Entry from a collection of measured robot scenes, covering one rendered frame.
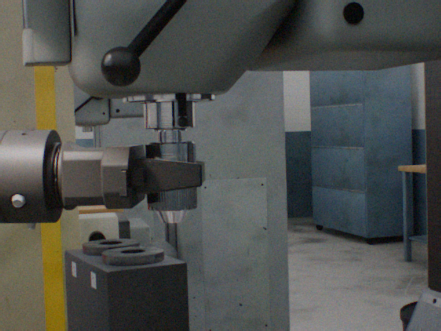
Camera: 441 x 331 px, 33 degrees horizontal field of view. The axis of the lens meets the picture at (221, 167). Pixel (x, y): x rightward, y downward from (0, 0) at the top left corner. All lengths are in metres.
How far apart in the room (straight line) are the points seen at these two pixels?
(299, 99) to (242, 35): 9.89
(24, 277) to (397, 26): 1.93
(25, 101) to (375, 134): 5.89
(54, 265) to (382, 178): 5.89
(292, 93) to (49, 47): 9.85
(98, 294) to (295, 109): 9.50
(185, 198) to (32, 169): 0.14
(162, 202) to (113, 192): 0.06
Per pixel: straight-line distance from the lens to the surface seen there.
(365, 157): 7.91
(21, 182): 0.68
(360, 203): 8.06
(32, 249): 2.43
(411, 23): 0.66
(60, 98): 2.41
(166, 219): 0.69
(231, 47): 0.64
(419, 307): 1.01
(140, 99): 0.67
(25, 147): 0.69
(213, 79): 0.65
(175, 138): 0.69
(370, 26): 0.65
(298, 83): 10.53
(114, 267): 1.05
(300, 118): 10.51
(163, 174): 0.67
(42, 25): 0.67
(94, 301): 1.10
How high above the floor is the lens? 1.28
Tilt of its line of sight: 3 degrees down
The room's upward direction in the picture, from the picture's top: 2 degrees counter-clockwise
